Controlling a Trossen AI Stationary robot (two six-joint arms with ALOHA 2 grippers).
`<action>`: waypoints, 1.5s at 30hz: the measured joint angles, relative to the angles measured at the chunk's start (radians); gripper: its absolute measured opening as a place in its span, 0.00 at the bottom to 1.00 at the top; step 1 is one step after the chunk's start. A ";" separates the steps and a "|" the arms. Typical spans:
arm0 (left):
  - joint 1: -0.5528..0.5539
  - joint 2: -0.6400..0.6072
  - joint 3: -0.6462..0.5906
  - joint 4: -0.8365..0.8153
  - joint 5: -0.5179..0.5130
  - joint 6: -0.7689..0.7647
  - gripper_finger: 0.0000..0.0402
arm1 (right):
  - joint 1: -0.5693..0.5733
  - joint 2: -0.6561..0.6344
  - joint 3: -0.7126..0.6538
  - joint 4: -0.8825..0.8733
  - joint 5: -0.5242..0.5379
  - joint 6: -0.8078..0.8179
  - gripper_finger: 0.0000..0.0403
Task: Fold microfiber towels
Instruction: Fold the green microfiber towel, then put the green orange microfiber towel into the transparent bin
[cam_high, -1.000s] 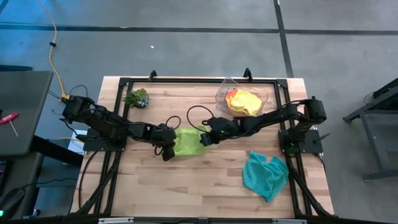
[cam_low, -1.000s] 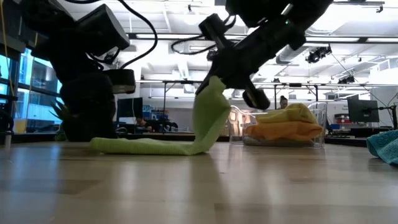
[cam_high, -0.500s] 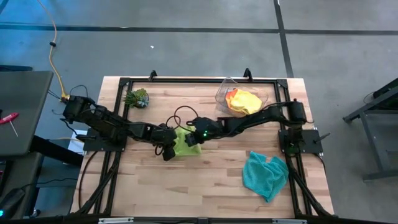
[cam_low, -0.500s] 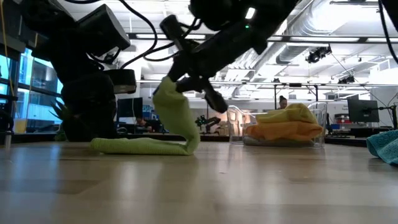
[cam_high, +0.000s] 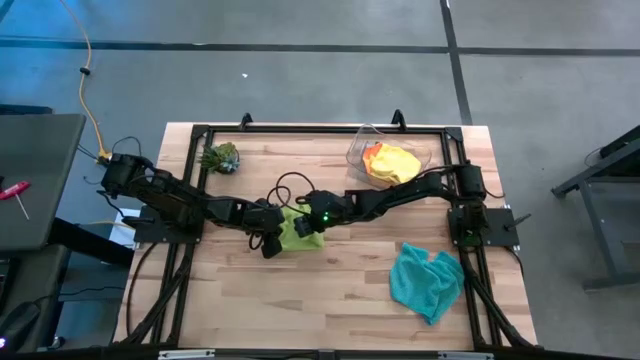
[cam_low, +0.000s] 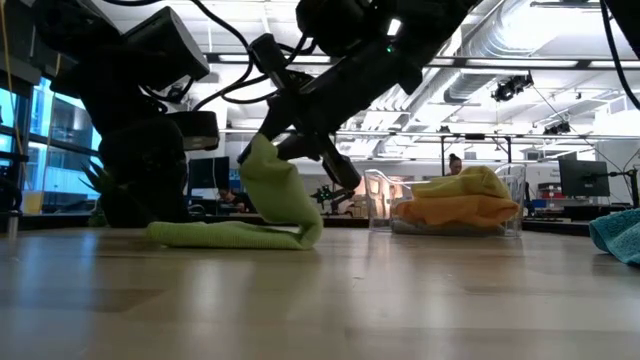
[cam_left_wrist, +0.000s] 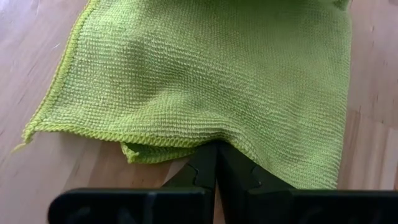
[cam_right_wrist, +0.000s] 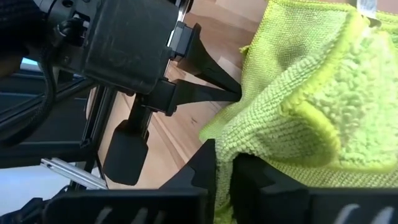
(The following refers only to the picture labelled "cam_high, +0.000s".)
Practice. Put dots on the yellow microfiber towel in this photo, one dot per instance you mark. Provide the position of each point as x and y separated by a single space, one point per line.
395 162

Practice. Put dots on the dark grey low cabinet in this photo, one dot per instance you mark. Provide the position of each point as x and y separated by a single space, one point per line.
35 275

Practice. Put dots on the orange microfiber towel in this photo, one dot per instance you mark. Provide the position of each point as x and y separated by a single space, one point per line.
371 155

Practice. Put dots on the black rounded device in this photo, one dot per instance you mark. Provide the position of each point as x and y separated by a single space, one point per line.
20 322

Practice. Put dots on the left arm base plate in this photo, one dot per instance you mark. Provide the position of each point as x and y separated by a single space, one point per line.
150 232

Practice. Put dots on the small potted succulent plant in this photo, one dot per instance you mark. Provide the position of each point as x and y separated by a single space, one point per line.
220 157

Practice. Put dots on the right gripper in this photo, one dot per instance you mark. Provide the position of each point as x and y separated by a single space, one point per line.
330 210

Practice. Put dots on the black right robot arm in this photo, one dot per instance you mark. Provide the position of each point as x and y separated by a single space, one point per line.
400 192

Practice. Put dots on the teal microfiber towel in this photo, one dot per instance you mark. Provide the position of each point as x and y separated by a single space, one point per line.
425 285

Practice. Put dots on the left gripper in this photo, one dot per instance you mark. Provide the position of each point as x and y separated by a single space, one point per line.
265 217

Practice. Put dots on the dark grey desk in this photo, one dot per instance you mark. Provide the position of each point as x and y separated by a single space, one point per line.
35 175

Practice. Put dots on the dark metal bench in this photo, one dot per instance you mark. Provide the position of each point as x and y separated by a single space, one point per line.
607 235

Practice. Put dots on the lime green microfiber towel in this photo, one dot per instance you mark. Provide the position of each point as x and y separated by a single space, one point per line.
300 242

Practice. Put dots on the clear plastic bin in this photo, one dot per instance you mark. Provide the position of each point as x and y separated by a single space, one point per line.
357 147

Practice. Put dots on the black aluminium table frame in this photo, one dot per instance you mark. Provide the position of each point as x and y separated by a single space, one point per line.
325 129

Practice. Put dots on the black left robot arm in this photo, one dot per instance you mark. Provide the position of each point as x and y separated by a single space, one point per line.
175 200

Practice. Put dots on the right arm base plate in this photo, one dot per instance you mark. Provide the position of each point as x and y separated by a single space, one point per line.
500 230

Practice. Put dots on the silver mounting bracket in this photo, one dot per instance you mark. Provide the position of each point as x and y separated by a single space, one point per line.
185 354
465 356

